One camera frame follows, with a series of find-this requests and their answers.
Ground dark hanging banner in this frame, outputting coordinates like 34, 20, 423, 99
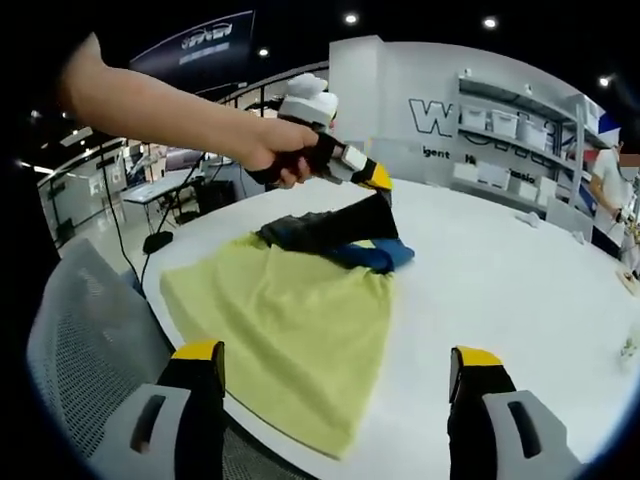
128, 9, 257, 96

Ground grey metal shelf rack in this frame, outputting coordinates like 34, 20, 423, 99
453, 69, 610, 207

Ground yellow garment with blue sleeves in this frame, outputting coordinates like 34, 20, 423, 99
159, 192, 417, 461

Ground grey mesh chair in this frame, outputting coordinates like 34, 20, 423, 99
25, 238, 301, 480

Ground black pouch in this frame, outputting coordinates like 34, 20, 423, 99
143, 231, 174, 255

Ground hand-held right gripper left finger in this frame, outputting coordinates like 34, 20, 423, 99
91, 339, 227, 480

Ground person's left hand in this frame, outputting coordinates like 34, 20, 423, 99
237, 118, 321, 191

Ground light grey chair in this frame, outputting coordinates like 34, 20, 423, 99
545, 195, 595, 243

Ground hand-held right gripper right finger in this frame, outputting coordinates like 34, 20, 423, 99
447, 345, 585, 480

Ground black cable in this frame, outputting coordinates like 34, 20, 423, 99
99, 163, 149, 302

